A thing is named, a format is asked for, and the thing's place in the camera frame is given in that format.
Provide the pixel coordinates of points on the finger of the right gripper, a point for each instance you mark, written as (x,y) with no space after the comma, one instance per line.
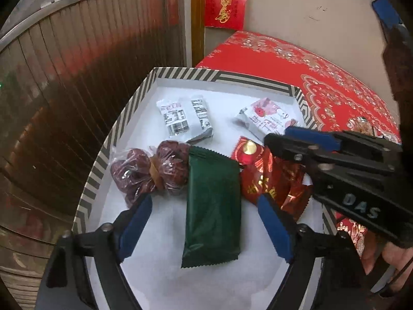
(299,152)
(346,142)

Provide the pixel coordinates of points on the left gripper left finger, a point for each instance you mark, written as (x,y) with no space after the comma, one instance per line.
(66,282)

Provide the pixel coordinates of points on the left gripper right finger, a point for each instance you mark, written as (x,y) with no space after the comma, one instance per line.
(323,269)

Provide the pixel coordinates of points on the clear bag of nuts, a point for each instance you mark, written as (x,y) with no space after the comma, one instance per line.
(362,125)

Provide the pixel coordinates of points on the red gold snack packet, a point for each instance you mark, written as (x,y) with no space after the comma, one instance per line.
(262,173)

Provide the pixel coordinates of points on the white pink snack packet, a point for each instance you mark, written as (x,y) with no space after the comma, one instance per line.
(265,117)

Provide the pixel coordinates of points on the dark green snack packet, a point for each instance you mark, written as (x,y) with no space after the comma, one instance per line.
(214,209)

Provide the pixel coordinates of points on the bag of red dates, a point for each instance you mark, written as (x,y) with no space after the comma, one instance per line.
(137,172)

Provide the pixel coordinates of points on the white barcode snack packet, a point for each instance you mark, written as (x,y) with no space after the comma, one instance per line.
(186,118)

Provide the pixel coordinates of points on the right human hand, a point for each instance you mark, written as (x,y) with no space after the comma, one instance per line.
(392,254)

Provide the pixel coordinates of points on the red floral tablecloth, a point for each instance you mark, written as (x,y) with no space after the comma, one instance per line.
(333,95)

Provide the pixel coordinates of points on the striped white gift box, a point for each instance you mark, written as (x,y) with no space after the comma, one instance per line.
(158,110)

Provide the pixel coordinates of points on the blue black hanging cloth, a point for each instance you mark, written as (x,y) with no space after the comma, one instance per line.
(386,14)

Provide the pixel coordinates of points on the lower red wall poster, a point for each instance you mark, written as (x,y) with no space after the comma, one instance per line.
(225,14)

